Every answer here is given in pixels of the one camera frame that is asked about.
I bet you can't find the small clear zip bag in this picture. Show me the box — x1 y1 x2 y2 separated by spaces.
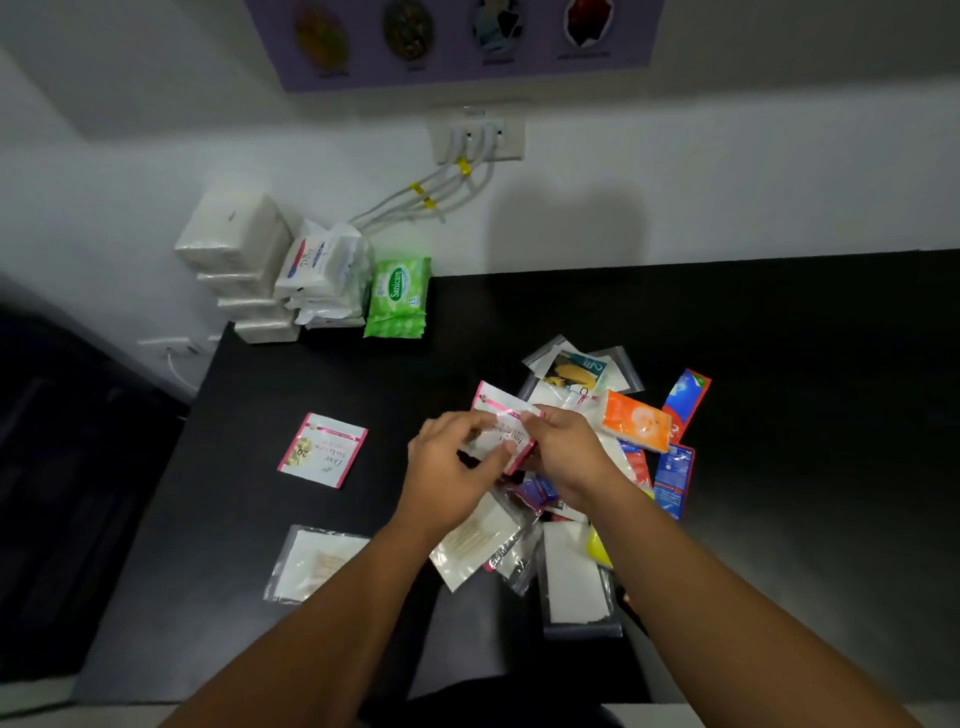
483 517 544 598

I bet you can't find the person's right forearm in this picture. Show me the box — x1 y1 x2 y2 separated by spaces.
583 478 925 728

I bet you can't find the purple wall poster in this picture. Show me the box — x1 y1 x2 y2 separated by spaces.
243 0 667 94

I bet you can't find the thin white cable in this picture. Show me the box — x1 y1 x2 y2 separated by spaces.
165 352 201 396

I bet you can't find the white wet wipes pack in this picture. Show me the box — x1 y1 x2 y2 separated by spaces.
273 218 370 301
285 288 374 330

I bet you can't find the white wall outlet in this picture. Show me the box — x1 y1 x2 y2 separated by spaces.
426 111 528 166

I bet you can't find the purple sachet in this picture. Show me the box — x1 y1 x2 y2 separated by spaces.
509 474 561 516

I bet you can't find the white cable bundle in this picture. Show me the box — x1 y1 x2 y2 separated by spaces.
348 126 502 232

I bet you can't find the orange packet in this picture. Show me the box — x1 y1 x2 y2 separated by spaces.
599 390 674 455

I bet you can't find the person's left hand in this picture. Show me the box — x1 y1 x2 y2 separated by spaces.
393 410 519 538

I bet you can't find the person's dark clothing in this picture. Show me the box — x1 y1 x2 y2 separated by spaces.
358 673 625 728

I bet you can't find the green wet wipes pack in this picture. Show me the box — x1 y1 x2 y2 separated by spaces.
363 256 434 340

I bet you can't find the blue and red sachet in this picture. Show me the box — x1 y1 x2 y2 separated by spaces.
662 368 713 444

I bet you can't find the clear bag with toothpicks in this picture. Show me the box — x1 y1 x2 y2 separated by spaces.
263 524 372 606
429 490 528 594

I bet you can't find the white tissue pack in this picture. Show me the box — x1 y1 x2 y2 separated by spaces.
174 190 292 274
233 315 303 345
216 294 295 316
196 255 295 300

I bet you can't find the white pink-edged sachet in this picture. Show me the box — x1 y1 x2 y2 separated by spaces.
460 381 543 476
276 412 369 490

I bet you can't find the teal and yellow sachet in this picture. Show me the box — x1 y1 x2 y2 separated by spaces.
543 350 609 396

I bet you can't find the person's right hand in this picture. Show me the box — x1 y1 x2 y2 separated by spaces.
519 405 626 517

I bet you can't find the clear bag with white card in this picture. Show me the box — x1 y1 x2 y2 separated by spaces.
539 520 624 640

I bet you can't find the person's left forearm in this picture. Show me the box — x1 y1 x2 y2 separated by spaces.
159 516 453 728

